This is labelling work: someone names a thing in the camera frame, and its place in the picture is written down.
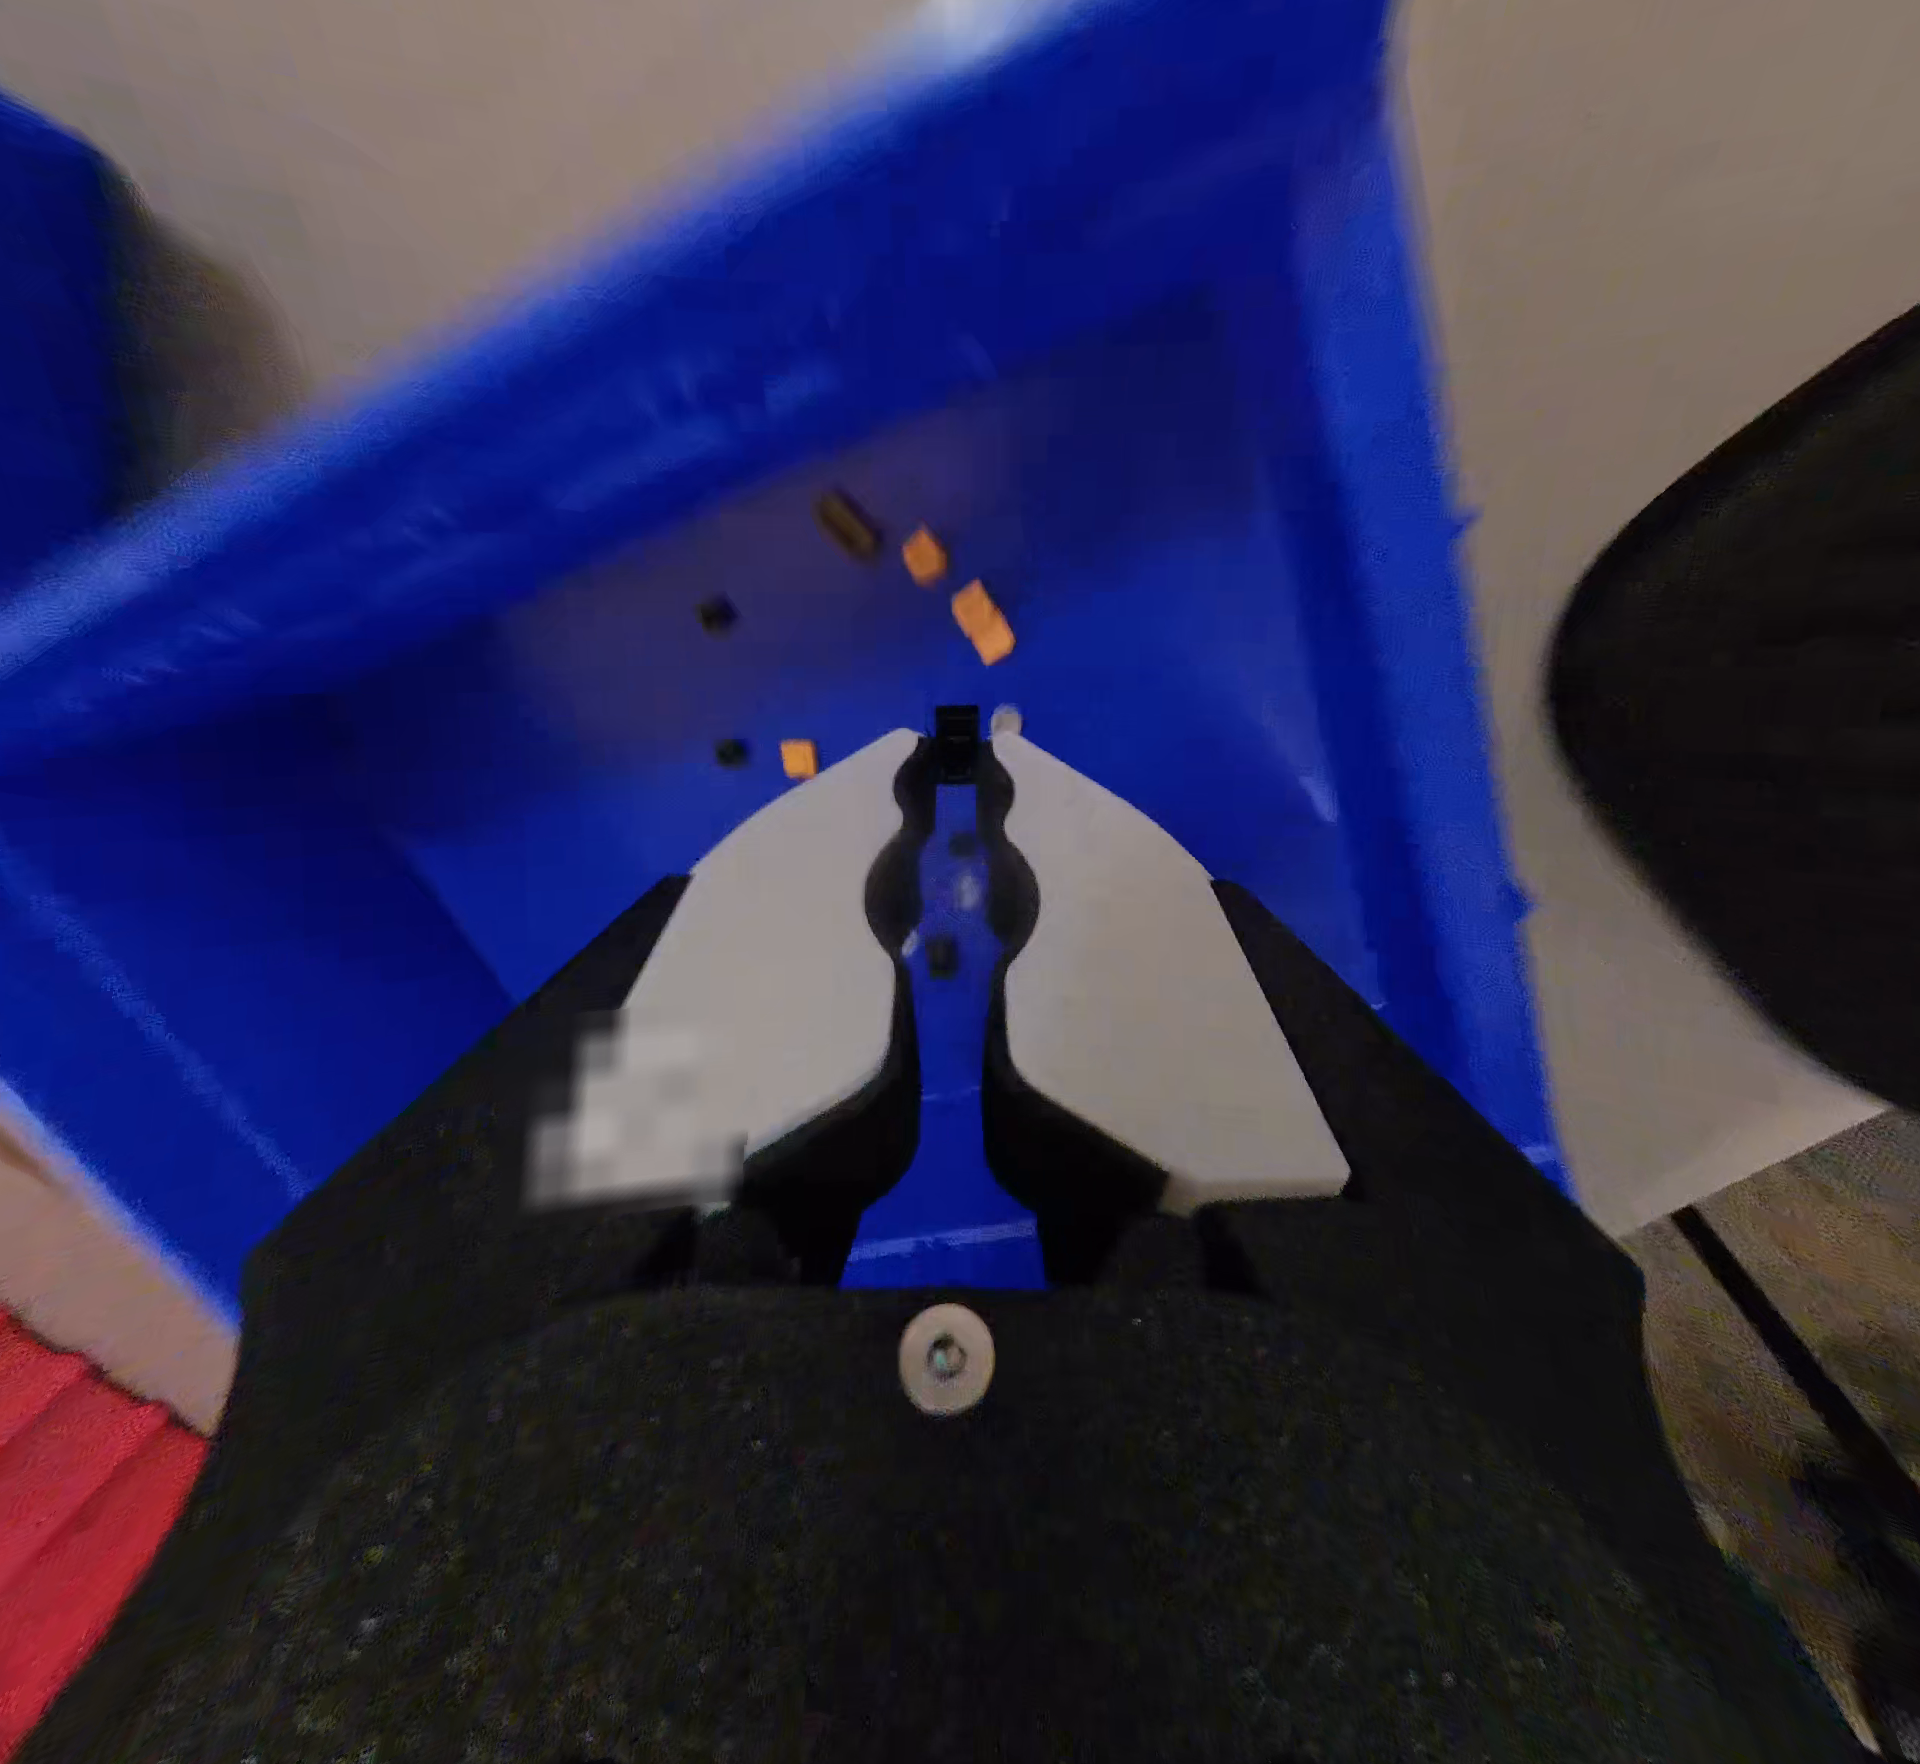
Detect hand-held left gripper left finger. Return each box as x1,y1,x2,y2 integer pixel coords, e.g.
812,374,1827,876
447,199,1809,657
611,724,932,1285

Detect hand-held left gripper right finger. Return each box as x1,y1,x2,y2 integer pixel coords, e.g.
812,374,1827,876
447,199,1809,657
976,729,1354,1288

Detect large blue plastic bin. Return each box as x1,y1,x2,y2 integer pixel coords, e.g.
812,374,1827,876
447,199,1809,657
0,0,1576,1331

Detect red cloth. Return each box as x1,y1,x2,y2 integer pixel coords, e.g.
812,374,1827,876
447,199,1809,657
0,1305,212,1751

